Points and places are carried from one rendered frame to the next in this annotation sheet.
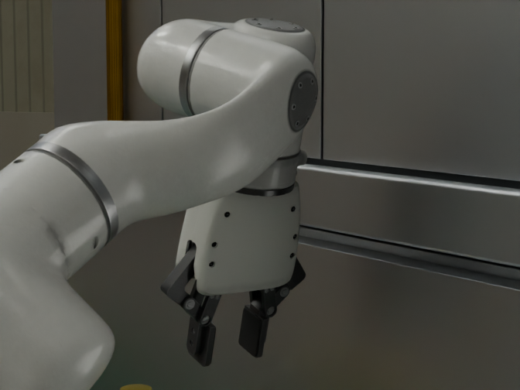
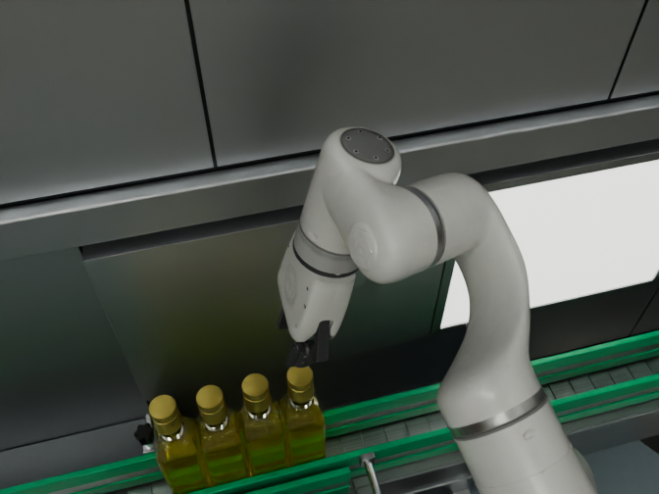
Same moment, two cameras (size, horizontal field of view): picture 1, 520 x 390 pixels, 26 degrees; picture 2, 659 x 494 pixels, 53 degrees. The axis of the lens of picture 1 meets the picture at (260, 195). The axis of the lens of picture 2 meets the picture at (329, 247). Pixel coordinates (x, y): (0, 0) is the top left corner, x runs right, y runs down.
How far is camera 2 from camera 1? 1.00 m
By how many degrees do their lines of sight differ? 72
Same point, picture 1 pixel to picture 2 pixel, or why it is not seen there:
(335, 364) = not seen: hidden behind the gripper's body
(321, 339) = (267, 273)
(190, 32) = (425, 222)
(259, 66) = (486, 213)
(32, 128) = not seen: outside the picture
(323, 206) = (250, 202)
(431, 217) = not seen: hidden behind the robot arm
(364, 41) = (263, 72)
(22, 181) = (557, 441)
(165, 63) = (423, 259)
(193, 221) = (328, 309)
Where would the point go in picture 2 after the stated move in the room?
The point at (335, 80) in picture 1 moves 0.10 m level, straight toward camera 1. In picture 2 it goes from (226, 108) to (312, 132)
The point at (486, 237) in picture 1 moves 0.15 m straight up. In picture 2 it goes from (423, 172) to (438, 67)
